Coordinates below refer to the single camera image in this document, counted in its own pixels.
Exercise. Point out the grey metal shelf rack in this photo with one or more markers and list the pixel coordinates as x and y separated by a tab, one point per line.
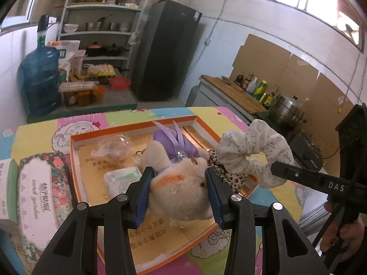
100	34

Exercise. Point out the brown cardboard wall sheet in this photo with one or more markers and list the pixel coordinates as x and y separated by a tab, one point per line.
269	60

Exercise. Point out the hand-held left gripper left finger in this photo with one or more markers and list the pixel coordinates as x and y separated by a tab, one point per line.
142	199

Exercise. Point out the green and white tissue pack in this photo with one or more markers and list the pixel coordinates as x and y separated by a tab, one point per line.
5	189

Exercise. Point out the black wok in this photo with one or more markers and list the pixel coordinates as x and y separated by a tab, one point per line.
114	50

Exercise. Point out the packed dried noodles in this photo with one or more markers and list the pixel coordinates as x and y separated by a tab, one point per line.
77	86

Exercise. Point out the black gas stove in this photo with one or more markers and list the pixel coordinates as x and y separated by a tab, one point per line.
306	149

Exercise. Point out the white floral scrunchie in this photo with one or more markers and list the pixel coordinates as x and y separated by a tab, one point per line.
275	143

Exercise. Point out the steel steamer pot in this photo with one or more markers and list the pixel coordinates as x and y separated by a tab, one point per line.
286	108

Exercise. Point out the small pocket tissue packet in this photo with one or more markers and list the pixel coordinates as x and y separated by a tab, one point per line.
120	179

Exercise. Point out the black pot with red lid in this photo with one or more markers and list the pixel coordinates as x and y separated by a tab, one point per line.
94	50

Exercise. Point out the egg tray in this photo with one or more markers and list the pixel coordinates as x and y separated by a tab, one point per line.
101	71

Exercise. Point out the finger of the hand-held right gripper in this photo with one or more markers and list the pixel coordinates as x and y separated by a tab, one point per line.
301	176

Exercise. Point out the white flour sack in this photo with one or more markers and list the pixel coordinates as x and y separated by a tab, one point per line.
67	53

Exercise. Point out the white bowl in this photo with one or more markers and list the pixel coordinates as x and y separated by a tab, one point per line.
70	28

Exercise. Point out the bunch of bananas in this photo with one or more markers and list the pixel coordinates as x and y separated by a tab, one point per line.
77	76

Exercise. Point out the floral print tissue pack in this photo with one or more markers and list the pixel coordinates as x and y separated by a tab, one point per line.
40	194

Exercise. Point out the green tray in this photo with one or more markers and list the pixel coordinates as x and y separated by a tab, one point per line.
87	0

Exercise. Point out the wall socket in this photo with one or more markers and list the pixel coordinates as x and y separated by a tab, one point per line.
207	42

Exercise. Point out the person's right hand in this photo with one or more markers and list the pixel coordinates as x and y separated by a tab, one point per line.
335	235

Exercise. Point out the leopard print scrunchie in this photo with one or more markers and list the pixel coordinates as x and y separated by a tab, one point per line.
229	180

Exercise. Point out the orange-rimmed cardboard box tray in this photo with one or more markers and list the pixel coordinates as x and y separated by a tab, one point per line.
160	239

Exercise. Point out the red plastic bowl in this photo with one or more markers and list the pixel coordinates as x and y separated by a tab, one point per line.
119	83

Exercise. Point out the blue water jug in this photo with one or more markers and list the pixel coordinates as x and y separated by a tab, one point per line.
40	83

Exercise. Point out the row of condiment bottles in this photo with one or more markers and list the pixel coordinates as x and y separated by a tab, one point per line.
259	90

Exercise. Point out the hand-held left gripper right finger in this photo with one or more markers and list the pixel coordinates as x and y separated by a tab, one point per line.
215	203

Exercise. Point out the clear crumpled plastic bag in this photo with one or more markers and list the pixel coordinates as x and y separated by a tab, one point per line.
113	150

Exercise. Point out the steel pots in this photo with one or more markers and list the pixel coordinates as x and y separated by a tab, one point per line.
94	26

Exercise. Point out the black water pump dispenser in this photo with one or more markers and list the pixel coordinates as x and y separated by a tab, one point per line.
43	30

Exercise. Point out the dark refrigerator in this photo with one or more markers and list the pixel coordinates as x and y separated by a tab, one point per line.
166	54

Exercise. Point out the beige plush bear purple dress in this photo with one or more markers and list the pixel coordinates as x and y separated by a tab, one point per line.
177	184

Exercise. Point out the grey kitchen counter cabinet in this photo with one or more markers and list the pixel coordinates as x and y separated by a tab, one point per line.
218	100

